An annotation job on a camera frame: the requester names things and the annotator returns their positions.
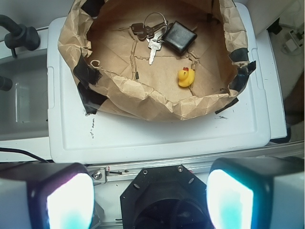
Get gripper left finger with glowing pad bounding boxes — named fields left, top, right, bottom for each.
left=0, top=163, right=94, bottom=229

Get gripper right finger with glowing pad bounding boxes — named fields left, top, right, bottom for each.
left=206, top=156, right=305, bottom=229

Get yellow rubber duck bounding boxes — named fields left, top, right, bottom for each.
left=178, top=67, right=195, bottom=87

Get white plastic cooler lid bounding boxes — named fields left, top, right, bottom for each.
left=47, top=18, right=271, bottom=164

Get white power strip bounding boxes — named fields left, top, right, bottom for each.
left=281, top=27, right=305, bottom=56

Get black faucet fixture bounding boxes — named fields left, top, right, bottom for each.
left=0, top=15, right=41, bottom=58

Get brown paper bag tray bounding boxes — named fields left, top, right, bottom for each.
left=58, top=0, right=256, bottom=121

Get black leather wallet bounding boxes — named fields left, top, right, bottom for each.
left=162, top=21, right=197, bottom=55

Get bunch of silver keys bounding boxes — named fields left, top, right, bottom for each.
left=130, top=12, right=169, bottom=65

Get thin black cable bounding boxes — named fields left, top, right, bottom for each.
left=0, top=147, right=54, bottom=163

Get aluminium extrusion rail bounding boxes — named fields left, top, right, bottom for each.
left=87, top=140, right=305, bottom=185

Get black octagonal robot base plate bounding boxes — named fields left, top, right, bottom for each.
left=120, top=165, right=213, bottom=229

